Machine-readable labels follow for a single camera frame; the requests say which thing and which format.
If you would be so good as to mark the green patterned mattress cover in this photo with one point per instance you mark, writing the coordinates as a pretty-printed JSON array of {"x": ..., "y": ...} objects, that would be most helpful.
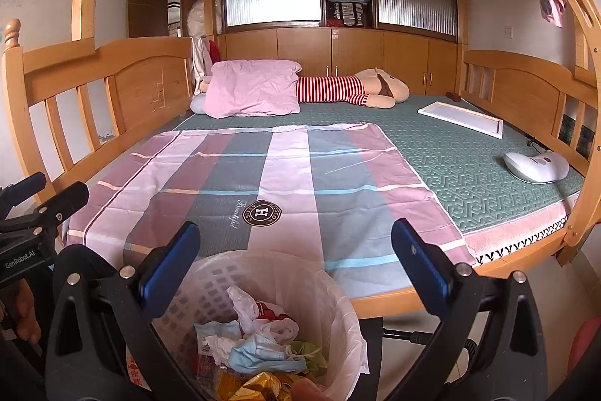
[{"x": 463, "y": 167}]

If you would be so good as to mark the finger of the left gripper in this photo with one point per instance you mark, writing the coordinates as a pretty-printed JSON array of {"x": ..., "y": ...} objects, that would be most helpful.
[
  {"x": 15, "y": 194},
  {"x": 63, "y": 205}
]

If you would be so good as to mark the pink pillow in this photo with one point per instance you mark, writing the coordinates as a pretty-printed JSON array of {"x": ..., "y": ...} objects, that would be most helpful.
[{"x": 252, "y": 88}]

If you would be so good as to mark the white handheld mite vacuum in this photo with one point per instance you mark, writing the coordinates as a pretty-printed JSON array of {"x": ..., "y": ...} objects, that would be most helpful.
[{"x": 547, "y": 167}]

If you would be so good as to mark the red striped plush doll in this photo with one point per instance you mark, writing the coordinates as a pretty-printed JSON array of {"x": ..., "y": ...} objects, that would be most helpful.
[{"x": 372, "y": 88}]

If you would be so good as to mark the pink grey striped sheet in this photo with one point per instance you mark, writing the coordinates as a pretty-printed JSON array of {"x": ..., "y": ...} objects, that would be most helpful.
[{"x": 329, "y": 194}]

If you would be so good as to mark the wooden bunk bed frame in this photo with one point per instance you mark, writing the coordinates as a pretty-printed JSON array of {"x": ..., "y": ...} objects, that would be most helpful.
[{"x": 29, "y": 78}]

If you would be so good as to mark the white red plastic bag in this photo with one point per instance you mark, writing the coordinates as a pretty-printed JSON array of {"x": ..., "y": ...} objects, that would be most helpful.
[{"x": 265, "y": 319}]

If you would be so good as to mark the crumpled white tissue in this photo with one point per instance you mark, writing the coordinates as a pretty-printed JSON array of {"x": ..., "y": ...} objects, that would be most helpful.
[{"x": 219, "y": 348}]

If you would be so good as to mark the white plastic trash basket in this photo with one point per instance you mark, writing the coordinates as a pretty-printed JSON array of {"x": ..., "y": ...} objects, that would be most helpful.
[{"x": 329, "y": 340}]

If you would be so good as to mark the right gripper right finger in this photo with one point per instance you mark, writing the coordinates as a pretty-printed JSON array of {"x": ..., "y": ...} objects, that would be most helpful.
[{"x": 489, "y": 342}]

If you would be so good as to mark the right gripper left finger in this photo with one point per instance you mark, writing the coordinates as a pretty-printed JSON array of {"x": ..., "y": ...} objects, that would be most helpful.
[{"x": 102, "y": 344}]

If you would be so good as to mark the person's left hand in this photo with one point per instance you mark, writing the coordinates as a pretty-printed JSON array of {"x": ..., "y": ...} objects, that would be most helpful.
[{"x": 18, "y": 300}]

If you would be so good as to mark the orange snack bag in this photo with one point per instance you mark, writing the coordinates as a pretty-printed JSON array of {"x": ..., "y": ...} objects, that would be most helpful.
[{"x": 264, "y": 386}]

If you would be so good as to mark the blue face mask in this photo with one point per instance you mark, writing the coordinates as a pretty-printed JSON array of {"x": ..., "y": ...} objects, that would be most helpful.
[{"x": 258, "y": 354}]

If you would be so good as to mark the wooden wall cabinet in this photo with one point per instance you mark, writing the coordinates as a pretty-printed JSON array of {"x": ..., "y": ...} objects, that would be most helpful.
[{"x": 427, "y": 65}]

